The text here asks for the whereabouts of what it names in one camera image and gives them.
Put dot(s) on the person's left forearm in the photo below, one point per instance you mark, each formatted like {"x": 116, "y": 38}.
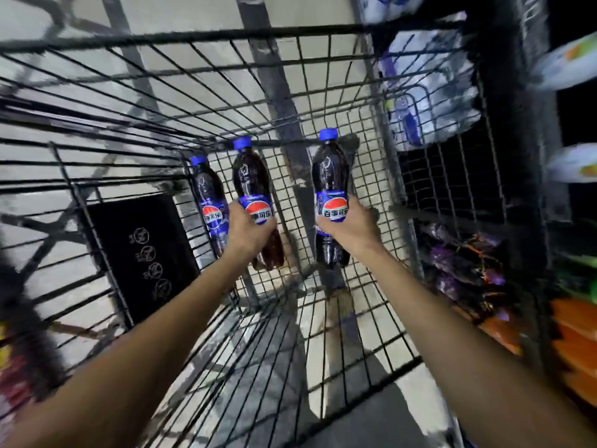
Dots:
{"x": 140, "y": 354}

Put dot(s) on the person's right thumb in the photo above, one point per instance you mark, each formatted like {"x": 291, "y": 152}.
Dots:
{"x": 328, "y": 225}

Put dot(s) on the blue capped cola bottle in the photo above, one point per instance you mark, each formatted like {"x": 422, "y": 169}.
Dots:
{"x": 330, "y": 172}
{"x": 252, "y": 177}
{"x": 210, "y": 193}

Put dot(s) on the person's left hand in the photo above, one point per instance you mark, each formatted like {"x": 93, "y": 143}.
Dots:
{"x": 245, "y": 235}

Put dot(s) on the red yellow snack packets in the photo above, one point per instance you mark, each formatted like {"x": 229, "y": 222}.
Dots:
{"x": 11, "y": 382}

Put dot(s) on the white blue tissue pack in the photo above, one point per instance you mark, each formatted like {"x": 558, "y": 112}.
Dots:
{"x": 438, "y": 88}
{"x": 391, "y": 4}

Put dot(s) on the person's right hand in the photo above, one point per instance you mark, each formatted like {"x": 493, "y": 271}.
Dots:
{"x": 357, "y": 230}

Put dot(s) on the green snack packet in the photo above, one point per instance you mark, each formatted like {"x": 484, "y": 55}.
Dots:
{"x": 578, "y": 275}

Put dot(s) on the black cart seat flap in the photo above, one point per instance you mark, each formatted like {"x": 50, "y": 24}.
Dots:
{"x": 140, "y": 256}

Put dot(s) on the dark metal store shelf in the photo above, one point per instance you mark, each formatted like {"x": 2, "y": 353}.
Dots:
{"x": 513, "y": 135}

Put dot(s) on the white bowl package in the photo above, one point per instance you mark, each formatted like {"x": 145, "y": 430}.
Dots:
{"x": 566, "y": 60}
{"x": 573, "y": 163}

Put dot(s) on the pile of purple snack packets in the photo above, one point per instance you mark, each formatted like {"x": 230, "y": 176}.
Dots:
{"x": 461, "y": 265}

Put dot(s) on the stack of orange packets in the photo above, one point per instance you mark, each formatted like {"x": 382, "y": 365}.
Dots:
{"x": 576, "y": 345}

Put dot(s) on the person's right forearm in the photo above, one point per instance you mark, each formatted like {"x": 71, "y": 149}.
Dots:
{"x": 466, "y": 363}

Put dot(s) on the person's left thumb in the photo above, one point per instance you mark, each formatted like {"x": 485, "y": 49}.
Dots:
{"x": 269, "y": 231}

